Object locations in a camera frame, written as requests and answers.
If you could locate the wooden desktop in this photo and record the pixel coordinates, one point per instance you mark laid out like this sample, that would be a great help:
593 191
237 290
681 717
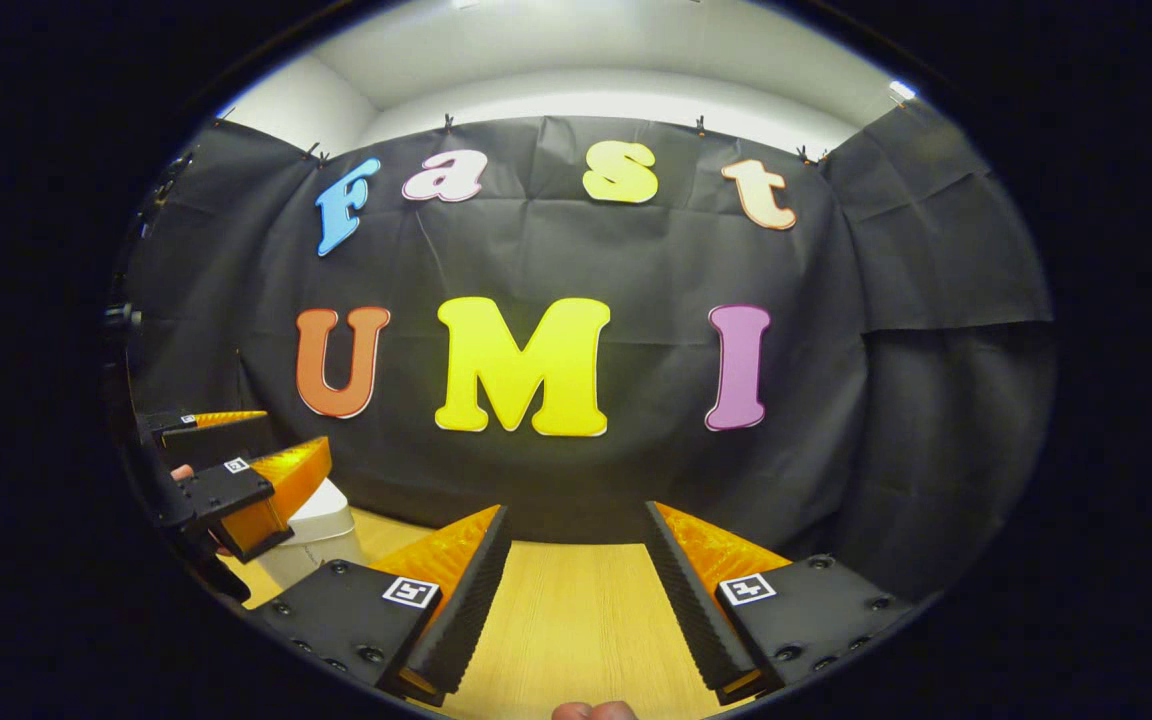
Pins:
576 620

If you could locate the black backdrop cloth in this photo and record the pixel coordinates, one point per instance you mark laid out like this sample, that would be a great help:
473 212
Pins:
636 260

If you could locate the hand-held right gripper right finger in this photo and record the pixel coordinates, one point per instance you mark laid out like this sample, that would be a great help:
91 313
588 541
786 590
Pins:
691 600

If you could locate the ceiling light panel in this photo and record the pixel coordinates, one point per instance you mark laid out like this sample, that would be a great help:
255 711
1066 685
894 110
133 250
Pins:
901 90

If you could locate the white desktop garbage bin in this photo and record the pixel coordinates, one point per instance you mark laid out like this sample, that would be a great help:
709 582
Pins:
321 520

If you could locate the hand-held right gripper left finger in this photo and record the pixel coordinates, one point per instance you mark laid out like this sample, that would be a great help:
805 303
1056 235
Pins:
471 605

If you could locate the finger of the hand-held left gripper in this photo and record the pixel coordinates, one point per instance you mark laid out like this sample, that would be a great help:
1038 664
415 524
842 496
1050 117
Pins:
226 417
286 480

